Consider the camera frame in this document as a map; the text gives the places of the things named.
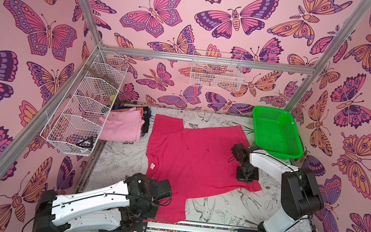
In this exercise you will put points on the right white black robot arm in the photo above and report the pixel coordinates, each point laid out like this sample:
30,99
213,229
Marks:
300,194

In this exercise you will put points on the long white wire basket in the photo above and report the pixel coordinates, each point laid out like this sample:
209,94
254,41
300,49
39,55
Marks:
93,94

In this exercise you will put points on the green plastic basket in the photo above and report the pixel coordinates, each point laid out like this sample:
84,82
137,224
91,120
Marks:
276,132

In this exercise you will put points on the magenta t-shirt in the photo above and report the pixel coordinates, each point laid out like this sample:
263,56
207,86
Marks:
196,162

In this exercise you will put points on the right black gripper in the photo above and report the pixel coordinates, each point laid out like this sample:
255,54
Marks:
246,174

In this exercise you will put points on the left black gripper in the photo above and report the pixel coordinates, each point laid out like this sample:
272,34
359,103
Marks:
152,214

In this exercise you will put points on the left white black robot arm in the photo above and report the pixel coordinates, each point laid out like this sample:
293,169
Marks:
122,207

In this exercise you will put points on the small white wire basket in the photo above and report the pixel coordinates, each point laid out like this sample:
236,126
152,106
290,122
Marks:
217,71

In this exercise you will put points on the folded light pink t-shirt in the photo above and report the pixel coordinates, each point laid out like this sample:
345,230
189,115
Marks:
122,125

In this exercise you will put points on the black triangle object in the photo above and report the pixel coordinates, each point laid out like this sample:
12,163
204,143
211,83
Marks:
87,143

